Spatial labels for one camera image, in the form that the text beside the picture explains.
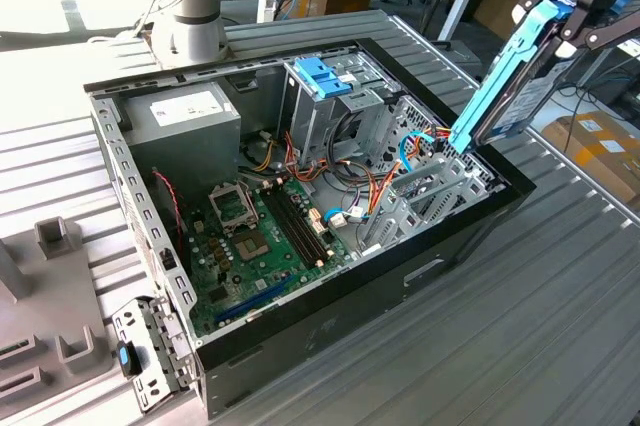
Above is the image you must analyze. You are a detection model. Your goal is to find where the hard disk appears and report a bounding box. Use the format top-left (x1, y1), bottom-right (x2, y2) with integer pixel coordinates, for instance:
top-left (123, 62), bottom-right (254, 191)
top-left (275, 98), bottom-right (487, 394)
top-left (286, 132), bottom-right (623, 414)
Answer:
top-left (447, 0), bottom-right (584, 153)

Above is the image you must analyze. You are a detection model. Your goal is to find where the power wire with black plug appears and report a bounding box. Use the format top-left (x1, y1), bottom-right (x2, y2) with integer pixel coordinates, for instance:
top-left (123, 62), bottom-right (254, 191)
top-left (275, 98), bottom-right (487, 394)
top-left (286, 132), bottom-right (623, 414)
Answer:
top-left (367, 124), bottom-right (454, 220)

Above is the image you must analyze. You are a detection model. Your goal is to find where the blue data wire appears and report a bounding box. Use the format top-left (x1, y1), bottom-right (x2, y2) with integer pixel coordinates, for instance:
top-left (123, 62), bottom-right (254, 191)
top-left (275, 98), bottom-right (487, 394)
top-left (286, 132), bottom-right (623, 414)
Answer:
top-left (398, 129), bottom-right (435, 173)

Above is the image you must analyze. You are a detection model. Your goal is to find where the silver perforated disk bay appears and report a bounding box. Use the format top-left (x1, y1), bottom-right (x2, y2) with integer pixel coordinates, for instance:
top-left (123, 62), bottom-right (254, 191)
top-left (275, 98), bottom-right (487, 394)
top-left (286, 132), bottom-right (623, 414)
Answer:
top-left (357, 95), bottom-right (506, 255)

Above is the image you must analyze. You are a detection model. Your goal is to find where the plain large cardboard box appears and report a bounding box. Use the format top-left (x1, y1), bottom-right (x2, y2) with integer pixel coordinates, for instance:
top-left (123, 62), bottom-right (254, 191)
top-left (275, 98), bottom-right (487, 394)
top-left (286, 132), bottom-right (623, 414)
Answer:
top-left (472, 0), bottom-right (591, 72)

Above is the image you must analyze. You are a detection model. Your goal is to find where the cardboard box with white labels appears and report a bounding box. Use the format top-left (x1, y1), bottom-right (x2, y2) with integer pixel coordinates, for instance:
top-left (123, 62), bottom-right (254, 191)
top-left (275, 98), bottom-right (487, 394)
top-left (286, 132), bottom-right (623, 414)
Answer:
top-left (542, 110), bottom-right (640, 207)

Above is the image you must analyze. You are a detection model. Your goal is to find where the silver drive cage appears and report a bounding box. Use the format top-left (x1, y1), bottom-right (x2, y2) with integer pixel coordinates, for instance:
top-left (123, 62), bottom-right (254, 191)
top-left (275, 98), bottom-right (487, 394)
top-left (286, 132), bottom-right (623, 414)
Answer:
top-left (277, 48), bottom-right (406, 172)

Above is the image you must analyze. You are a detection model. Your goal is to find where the black RAM slot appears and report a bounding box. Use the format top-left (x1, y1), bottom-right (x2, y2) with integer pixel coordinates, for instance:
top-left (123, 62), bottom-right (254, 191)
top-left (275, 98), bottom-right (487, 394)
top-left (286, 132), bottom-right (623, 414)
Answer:
top-left (262, 189), bottom-right (321, 268)
top-left (275, 186), bottom-right (330, 261)
top-left (281, 185), bottom-right (335, 257)
top-left (268, 187), bottom-right (325, 265)

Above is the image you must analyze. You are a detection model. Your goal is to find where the open black PC case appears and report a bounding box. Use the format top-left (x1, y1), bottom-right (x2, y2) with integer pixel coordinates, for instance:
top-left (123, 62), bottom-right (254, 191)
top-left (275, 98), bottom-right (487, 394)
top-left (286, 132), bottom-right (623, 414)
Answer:
top-left (82, 37), bottom-right (539, 420)

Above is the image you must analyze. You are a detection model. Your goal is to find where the metal socket cover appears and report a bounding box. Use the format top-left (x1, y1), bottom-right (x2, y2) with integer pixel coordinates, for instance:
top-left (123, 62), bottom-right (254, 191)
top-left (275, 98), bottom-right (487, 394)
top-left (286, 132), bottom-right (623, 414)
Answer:
top-left (207, 183), bottom-right (259, 235)

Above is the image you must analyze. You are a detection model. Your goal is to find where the green motherboard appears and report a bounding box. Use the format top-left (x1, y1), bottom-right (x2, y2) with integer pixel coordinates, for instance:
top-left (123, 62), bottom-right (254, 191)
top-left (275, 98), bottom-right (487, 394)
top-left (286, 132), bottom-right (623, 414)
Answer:
top-left (184, 178), bottom-right (361, 337)

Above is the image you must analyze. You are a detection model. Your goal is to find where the grey Dell power supply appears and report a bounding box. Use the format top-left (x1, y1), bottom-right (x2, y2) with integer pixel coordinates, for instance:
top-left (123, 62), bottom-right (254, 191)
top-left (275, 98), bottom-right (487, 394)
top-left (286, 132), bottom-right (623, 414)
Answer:
top-left (122, 81), bottom-right (242, 197)

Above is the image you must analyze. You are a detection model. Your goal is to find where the blue expansion slot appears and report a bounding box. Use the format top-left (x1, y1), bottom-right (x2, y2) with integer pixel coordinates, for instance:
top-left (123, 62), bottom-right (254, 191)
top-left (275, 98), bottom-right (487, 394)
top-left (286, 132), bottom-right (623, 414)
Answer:
top-left (214, 273), bottom-right (294, 325)

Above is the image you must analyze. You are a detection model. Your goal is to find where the silver hinged card retainer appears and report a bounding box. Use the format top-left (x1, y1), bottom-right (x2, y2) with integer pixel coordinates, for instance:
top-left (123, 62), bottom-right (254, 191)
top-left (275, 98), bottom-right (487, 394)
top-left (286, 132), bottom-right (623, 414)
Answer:
top-left (110, 295), bottom-right (199, 415)

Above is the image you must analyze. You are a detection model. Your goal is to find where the black latch with blue stripe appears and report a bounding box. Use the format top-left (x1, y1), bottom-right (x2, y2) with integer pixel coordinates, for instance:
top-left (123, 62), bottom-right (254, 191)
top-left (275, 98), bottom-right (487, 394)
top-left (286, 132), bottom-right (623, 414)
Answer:
top-left (115, 340), bottom-right (142, 378)

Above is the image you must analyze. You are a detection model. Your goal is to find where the grey parts rack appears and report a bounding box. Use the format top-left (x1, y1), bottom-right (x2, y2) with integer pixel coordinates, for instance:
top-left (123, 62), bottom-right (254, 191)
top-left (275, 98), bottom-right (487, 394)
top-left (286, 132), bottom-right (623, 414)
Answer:
top-left (0, 216), bottom-right (119, 426)

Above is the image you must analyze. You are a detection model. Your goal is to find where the blue plastic drive bracket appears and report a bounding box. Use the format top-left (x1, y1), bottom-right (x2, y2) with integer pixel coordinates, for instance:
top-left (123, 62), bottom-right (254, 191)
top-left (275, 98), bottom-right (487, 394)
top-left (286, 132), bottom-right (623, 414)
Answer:
top-left (294, 56), bottom-right (354, 101)

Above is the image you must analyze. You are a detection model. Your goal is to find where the power supply wire bundle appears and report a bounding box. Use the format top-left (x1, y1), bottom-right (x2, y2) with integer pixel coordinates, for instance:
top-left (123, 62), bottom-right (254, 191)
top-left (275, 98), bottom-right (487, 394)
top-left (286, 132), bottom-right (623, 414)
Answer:
top-left (239, 130), bottom-right (331, 187)

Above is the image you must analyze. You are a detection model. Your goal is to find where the blue wire with white plug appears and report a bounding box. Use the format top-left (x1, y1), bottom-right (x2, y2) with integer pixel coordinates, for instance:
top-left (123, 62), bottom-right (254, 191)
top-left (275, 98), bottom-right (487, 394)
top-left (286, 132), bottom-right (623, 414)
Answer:
top-left (323, 206), bottom-right (371, 231)

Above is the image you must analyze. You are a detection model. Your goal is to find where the red fan wire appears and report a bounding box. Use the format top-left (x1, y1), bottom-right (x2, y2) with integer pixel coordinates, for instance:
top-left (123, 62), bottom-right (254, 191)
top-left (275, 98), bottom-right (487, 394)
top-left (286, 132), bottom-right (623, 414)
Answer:
top-left (151, 169), bottom-right (187, 250)

